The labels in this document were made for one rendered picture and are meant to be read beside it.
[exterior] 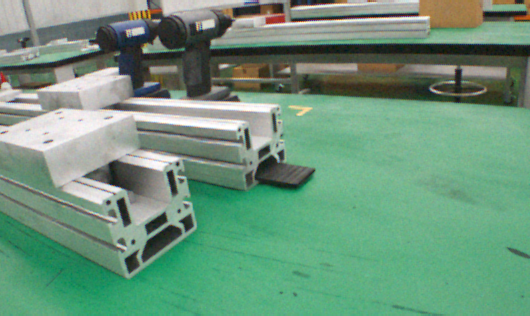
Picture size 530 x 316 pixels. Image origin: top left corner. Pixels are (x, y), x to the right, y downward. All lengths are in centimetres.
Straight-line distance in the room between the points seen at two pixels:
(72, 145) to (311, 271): 26
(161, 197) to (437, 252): 27
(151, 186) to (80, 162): 7
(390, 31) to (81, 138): 160
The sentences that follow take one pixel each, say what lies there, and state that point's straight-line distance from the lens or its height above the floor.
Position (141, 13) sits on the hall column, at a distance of 900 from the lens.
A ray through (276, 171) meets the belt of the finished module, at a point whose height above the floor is 79.
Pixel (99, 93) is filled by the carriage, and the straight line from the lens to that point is 73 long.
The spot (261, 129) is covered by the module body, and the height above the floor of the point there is 84.
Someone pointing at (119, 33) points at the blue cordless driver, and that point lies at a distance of 91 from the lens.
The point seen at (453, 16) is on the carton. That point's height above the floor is 84.
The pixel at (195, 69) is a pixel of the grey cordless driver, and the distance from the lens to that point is 74.
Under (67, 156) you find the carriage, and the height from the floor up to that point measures 89.
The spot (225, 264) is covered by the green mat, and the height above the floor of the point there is 78.
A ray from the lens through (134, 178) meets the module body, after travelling 44.
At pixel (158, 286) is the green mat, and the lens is 38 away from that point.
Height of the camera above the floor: 101
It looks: 23 degrees down
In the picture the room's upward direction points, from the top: 7 degrees counter-clockwise
